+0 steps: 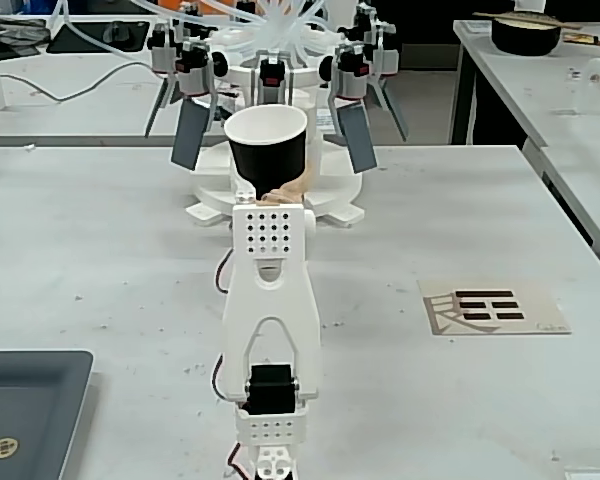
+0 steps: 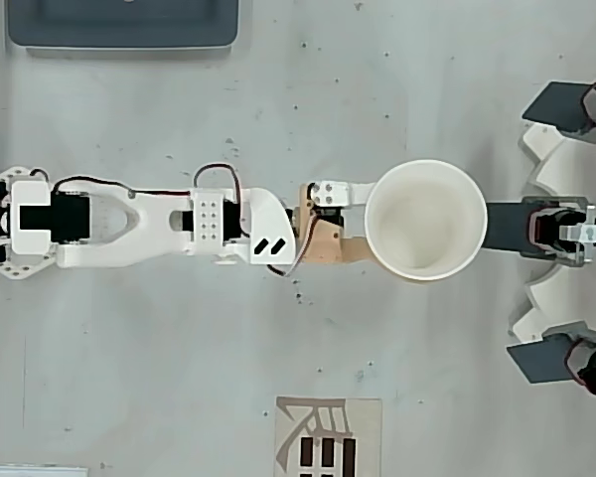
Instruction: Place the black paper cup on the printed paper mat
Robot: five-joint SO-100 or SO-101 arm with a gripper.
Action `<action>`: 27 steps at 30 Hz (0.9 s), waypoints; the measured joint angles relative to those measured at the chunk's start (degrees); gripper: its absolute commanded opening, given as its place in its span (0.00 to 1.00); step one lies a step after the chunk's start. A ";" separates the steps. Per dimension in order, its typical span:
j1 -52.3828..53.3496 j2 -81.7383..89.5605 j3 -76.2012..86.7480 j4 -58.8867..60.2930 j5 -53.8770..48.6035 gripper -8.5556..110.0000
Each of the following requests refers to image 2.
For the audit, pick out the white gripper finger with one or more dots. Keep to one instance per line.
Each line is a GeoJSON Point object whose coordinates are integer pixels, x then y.
{"type": "Point", "coordinates": [335, 193]}

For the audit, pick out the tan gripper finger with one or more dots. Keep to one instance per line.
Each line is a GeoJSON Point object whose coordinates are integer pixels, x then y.
{"type": "Point", "coordinates": [357, 251]}

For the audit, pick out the tan gripper body with servo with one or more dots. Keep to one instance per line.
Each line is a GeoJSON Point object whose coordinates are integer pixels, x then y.
{"type": "Point", "coordinates": [326, 241]}

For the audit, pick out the black paper cup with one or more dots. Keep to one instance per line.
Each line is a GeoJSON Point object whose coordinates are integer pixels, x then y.
{"type": "Point", "coordinates": [425, 220]}

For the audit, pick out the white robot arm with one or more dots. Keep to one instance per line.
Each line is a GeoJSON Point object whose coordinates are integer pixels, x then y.
{"type": "Point", "coordinates": [144, 218]}

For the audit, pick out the printed paper mat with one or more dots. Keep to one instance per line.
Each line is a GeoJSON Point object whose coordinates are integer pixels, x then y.
{"type": "Point", "coordinates": [328, 437]}

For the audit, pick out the grey dispenser chute plate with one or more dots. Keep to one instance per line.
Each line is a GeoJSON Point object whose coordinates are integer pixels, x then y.
{"type": "Point", "coordinates": [541, 360]}
{"type": "Point", "coordinates": [506, 226]}
{"type": "Point", "coordinates": [556, 104]}

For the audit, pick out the white carousel dispenser base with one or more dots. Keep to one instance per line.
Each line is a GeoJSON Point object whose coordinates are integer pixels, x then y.
{"type": "Point", "coordinates": [556, 164]}

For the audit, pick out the grey plastic tray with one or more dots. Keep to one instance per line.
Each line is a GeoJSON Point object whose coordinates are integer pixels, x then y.
{"type": "Point", "coordinates": [121, 22]}

